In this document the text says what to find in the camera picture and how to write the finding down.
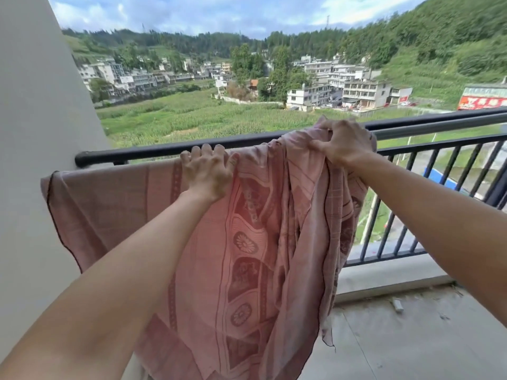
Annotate person's right hand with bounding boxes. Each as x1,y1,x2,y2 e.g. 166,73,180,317
308,116,377,170

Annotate red billboard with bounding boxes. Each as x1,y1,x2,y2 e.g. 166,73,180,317
457,84,507,111

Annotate grey metal pipe drying rack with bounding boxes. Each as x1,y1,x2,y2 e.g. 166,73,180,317
372,112,507,141

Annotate person's left forearm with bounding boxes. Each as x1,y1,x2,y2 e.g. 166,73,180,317
0,189,222,380

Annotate pink patterned bed sheet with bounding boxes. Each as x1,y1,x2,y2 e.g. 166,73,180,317
41,126,378,380

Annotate white multi-storey buildings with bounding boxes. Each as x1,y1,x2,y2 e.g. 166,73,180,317
285,55,415,113

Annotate black metal balcony railing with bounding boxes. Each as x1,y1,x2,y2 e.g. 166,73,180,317
74,108,507,270

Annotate cluster of village houses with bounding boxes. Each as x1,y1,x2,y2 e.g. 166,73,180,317
77,59,234,99

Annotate person's right forearm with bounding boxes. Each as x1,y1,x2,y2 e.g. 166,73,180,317
348,152,507,329

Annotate person's left hand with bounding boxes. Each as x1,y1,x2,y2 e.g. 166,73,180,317
180,143,240,204

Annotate blue roof canopy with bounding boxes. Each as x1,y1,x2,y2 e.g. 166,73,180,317
422,167,470,191

